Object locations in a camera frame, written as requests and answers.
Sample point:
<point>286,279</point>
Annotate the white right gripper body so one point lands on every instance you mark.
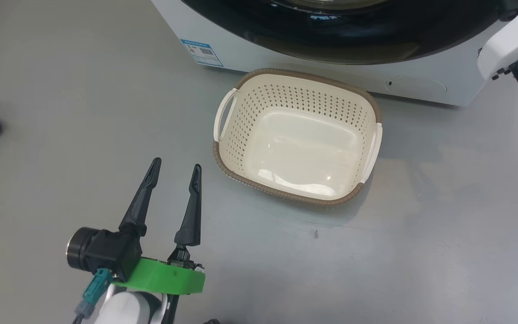
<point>511,42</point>

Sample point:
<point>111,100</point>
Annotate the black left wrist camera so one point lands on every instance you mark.
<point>106,252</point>

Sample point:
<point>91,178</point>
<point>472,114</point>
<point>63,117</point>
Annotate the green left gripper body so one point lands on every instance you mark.
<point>164,279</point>

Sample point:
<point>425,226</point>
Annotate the cream perforated laundry basket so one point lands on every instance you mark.
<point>304,153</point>

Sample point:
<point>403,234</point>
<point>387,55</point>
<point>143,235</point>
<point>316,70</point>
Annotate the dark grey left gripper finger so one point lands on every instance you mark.
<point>192,220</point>
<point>140,207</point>

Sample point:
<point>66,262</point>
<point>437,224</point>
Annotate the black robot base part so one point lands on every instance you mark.
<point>211,321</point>

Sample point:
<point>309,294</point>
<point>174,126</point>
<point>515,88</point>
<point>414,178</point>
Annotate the white washing machine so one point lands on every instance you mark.
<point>250,54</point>

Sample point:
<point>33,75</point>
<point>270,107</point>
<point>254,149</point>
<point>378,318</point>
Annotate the blue white energy label sticker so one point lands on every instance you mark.
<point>201,51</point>

